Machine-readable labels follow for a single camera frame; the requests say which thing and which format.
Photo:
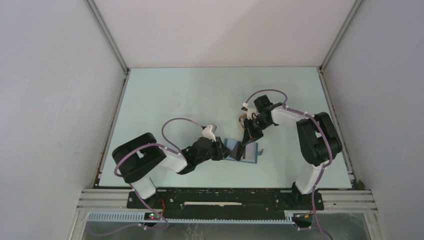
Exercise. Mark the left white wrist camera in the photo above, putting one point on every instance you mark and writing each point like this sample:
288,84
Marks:
208,131

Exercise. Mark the blue card holder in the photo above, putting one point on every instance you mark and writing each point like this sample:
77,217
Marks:
251,154

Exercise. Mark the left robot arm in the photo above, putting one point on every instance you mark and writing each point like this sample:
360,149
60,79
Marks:
136,158

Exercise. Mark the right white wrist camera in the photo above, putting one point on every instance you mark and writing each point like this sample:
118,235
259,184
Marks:
251,112

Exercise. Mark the aluminium frame rail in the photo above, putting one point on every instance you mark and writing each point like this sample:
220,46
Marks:
334,201

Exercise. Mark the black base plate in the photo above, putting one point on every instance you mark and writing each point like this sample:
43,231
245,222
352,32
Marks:
237,204

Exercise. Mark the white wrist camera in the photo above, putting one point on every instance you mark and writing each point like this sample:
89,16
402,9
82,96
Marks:
251,112
208,131

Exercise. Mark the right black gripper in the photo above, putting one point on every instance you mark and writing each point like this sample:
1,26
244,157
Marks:
250,136

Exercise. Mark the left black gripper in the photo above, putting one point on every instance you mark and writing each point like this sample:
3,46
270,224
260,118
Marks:
221,151

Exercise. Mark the beige oval tray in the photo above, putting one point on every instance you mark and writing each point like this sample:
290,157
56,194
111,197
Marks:
241,120

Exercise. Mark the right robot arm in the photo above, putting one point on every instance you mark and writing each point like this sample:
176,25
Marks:
319,141

